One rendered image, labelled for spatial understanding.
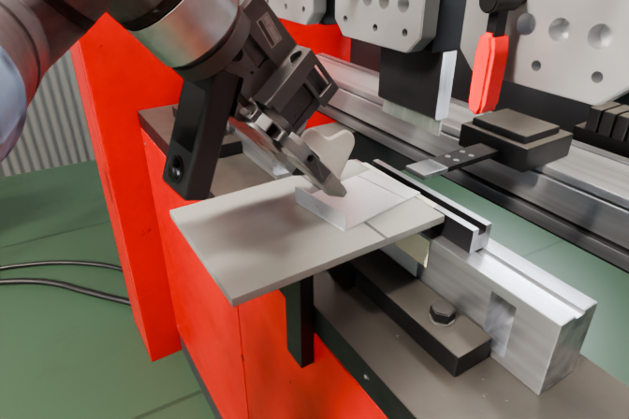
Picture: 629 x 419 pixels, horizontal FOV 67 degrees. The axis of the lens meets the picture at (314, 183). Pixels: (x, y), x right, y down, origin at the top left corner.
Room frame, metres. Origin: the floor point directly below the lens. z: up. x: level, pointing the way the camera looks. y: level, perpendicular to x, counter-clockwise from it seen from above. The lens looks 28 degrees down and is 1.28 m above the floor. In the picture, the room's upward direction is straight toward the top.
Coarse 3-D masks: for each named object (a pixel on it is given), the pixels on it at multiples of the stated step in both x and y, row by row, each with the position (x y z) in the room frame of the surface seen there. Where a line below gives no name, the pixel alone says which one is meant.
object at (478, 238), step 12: (384, 168) 0.59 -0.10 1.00; (396, 180) 0.56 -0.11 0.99; (408, 180) 0.55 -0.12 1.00; (420, 192) 0.53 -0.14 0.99; (432, 192) 0.51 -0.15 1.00; (444, 204) 0.49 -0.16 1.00; (456, 204) 0.48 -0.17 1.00; (456, 216) 0.46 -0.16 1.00; (468, 216) 0.46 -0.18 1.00; (432, 228) 0.48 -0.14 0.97; (444, 228) 0.46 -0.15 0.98; (456, 228) 0.45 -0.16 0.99; (468, 228) 0.43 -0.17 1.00; (480, 228) 0.44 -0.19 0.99; (456, 240) 0.44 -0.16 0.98; (468, 240) 0.43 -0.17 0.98; (480, 240) 0.44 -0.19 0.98; (468, 252) 0.43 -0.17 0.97
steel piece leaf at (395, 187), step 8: (360, 176) 0.55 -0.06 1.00; (368, 176) 0.55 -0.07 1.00; (376, 176) 0.55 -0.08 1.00; (384, 176) 0.55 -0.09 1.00; (376, 184) 0.53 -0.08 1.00; (384, 184) 0.53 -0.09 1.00; (392, 184) 0.53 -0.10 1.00; (400, 184) 0.53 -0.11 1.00; (392, 192) 0.51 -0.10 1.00; (400, 192) 0.51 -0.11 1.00; (408, 192) 0.51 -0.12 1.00; (416, 192) 0.51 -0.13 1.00
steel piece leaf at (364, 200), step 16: (304, 192) 0.48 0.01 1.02; (320, 192) 0.51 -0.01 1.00; (352, 192) 0.51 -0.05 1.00; (368, 192) 0.51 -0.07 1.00; (384, 192) 0.51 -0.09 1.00; (320, 208) 0.45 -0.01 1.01; (336, 208) 0.47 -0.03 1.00; (352, 208) 0.47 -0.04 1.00; (368, 208) 0.47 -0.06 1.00; (384, 208) 0.47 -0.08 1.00; (336, 224) 0.43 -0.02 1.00; (352, 224) 0.44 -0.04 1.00
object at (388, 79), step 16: (384, 48) 0.58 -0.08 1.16; (384, 64) 0.58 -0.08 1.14; (400, 64) 0.55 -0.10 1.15; (416, 64) 0.53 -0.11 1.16; (432, 64) 0.51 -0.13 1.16; (448, 64) 0.50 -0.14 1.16; (384, 80) 0.57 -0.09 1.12; (400, 80) 0.55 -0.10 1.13; (416, 80) 0.53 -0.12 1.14; (432, 80) 0.51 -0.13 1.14; (448, 80) 0.50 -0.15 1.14; (384, 96) 0.57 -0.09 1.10; (400, 96) 0.55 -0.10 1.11; (416, 96) 0.53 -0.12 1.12; (432, 96) 0.50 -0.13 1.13; (448, 96) 0.51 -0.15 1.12; (400, 112) 0.56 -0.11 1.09; (416, 112) 0.54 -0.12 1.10; (432, 112) 0.50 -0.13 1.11; (432, 128) 0.51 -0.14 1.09
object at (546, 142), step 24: (480, 120) 0.68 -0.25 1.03; (504, 120) 0.68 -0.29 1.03; (528, 120) 0.68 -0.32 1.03; (480, 144) 0.65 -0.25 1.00; (504, 144) 0.63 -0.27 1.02; (528, 144) 0.61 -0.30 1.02; (552, 144) 0.63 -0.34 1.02; (408, 168) 0.58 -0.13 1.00; (432, 168) 0.57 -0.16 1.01; (456, 168) 0.58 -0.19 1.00; (528, 168) 0.60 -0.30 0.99
